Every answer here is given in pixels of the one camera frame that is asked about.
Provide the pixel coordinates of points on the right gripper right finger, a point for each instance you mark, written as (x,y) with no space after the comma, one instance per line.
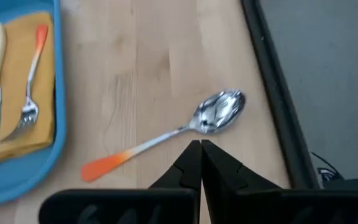
(222,180)

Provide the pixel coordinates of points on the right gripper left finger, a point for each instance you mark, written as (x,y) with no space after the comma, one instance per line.
(185,174)

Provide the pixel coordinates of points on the yellow cloth napkin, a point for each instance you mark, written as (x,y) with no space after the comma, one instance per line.
(14,93)

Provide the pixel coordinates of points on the blue plastic tray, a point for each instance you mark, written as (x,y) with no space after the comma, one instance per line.
(11,186)

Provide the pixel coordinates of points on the black metal table frame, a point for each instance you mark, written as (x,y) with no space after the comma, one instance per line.
(275,93)

